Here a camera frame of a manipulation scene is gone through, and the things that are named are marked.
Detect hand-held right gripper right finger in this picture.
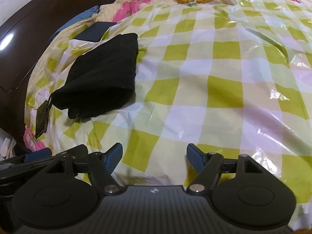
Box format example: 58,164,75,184
186,144,265,194

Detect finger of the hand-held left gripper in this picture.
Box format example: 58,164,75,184
24,149,52,162
55,144,88,159

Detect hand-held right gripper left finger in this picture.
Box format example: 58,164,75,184
43,143,123,195

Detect black pants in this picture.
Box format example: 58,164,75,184
50,33,139,120

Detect white crumpled object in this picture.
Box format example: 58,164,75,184
0,138,15,160

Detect black phone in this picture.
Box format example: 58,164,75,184
35,100,50,137

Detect dark blue notebook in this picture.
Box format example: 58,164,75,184
74,21,118,42

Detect dark brown headboard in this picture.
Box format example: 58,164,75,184
0,0,122,132

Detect blue pillow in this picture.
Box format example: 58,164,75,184
50,5,100,41

